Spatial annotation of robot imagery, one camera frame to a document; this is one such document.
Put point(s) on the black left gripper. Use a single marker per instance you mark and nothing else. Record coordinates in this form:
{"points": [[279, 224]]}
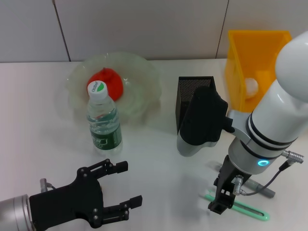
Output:
{"points": [[69, 204]]}

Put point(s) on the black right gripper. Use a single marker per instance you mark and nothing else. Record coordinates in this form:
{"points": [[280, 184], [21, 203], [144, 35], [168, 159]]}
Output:
{"points": [[227, 175]]}

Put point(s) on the mint green utility knife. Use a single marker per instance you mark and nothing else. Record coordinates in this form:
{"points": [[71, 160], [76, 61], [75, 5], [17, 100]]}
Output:
{"points": [[252, 211]]}

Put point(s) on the clear green-label water bottle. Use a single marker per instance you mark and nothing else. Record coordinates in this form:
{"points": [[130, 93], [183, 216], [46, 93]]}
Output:
{"points": [[104, 125]]}

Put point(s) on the red-orange toy orange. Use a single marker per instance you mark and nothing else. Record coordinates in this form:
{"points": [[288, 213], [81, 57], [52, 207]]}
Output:
{"points": [[115, 81]]}

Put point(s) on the white paper ball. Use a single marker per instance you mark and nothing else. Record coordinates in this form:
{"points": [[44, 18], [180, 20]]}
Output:
{"points": [[251, 87]]}

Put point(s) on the grey marker pen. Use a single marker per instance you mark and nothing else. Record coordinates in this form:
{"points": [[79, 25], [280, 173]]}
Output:
{"points": [[264, 191]]}

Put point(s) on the green glass fruit plate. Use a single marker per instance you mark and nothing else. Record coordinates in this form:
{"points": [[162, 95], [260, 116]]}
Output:
{"points": [[139, 96]]}

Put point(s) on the black mesh pen holder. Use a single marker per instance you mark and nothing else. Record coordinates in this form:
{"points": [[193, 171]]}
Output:
{"points": [[185, 96]]}

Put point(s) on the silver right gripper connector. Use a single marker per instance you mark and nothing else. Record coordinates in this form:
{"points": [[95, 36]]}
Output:
{"points": [[238, 185]]}

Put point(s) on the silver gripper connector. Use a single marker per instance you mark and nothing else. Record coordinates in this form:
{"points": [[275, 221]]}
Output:
{"points": [[43, 185], [238, 185]]}

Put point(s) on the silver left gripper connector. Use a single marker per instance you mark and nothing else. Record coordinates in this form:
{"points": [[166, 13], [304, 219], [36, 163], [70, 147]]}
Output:
{"points": [[43, 185]]}

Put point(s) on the yellow plastic bin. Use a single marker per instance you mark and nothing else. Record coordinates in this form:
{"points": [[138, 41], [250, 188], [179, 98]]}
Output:
{"points": [[252, 55]]}

